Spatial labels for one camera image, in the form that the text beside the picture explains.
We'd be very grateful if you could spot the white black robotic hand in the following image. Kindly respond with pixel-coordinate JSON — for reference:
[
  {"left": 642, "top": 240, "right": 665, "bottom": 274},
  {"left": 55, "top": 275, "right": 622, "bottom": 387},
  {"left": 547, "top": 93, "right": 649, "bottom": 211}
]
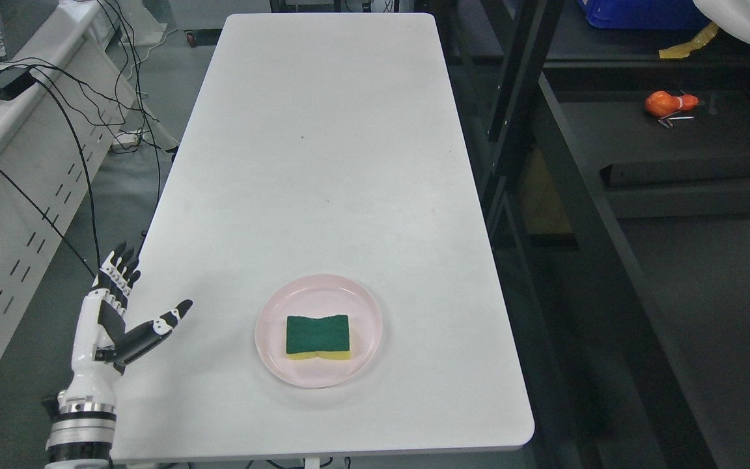
[{"left": 59, "top": 242, "right": 193, "bottom": 413}]

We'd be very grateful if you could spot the green yellow sponge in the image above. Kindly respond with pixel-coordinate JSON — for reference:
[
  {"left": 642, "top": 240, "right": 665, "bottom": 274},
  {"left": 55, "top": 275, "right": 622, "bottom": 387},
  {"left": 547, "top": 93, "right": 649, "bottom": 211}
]
[{"left": 285, "top": 315, "right": 352, "bottom": 360}]

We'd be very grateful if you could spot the dark metal shelf rack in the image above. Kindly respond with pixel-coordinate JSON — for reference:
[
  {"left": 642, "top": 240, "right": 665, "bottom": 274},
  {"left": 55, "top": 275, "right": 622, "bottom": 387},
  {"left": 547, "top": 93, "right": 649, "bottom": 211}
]
[{"left": 401, "top": 1, "right": 750, "bottom": 468}]

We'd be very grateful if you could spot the pink round plate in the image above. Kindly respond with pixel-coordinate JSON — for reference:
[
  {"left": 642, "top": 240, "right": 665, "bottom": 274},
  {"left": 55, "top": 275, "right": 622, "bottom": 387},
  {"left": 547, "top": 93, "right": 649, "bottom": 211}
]
[{"left": 254, "top": 274, "right": 383, "bottom": 389}]

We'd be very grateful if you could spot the white perforated side desk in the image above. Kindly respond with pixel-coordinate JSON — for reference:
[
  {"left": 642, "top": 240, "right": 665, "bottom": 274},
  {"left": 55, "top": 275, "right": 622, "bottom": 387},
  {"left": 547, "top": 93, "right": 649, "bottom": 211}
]
[{"left": 0, "top": 1, "right": 165, "bottom": 360}]

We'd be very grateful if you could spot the black power adapter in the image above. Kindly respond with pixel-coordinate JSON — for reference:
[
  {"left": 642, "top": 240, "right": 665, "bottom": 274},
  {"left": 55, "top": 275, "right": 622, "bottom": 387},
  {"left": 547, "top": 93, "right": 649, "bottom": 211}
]
[{"left": 0, "top": 66, "right": 37, "bottom": 101}]

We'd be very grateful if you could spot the blue plastic bin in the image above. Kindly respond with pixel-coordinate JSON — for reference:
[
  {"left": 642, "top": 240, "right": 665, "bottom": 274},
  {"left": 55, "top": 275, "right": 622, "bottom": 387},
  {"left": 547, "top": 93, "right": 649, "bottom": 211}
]
[{"left": 575, "top": 1, "right": 710, "bottom": 31}]

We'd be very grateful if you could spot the orange gourd toy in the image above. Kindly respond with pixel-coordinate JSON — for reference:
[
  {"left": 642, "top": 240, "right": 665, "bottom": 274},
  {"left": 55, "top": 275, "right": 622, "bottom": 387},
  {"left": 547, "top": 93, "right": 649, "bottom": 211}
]
[{"left": 644, "top": 90, "right": 700, "bottom": 119}]

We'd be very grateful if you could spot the yellow tape strip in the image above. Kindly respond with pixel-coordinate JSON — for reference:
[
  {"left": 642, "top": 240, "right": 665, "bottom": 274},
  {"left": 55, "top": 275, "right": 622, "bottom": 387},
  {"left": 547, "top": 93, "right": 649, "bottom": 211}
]
[{"left": 658, "top": 21, "right": 719, "bottom": 60}]

